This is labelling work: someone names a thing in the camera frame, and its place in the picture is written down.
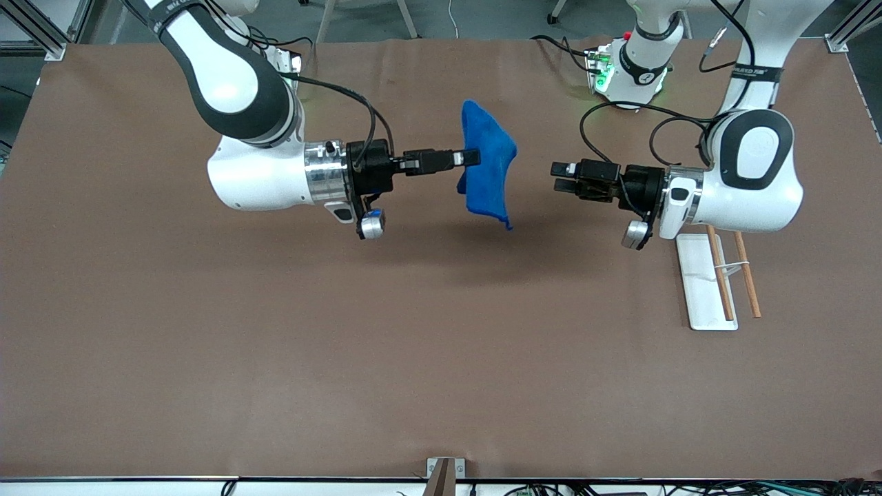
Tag black left base cable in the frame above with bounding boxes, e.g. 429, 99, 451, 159
531, 34, 600, 73

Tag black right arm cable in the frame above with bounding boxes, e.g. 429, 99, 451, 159
279, 72, 396, 161

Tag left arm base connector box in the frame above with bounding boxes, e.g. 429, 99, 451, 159
586, 45, 615, 95

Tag metal bracket with brown post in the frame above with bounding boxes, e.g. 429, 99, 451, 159
424, 457, 466, 496

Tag black base cable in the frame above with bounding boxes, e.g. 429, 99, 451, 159
531, 34, 600, 73
249, 28, 314, 54

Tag grey stand leg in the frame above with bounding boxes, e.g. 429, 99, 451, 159
395, 0, 420, 39
314, 0, 338, 43

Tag brown table cover sheet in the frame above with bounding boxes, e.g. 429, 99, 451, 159
0, 38, 882, 481

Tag aluminium frame post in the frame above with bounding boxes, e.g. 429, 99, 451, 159
0, 0, 94, 61
823, 0, 882, 53

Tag black right base cable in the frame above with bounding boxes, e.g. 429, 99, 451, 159
249, 28, 314, 54

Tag white towel rack wooden bars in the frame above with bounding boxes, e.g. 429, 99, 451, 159
675, 224, 763, 331

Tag blue towel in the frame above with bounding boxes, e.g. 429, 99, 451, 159
457, 100, 518, 231

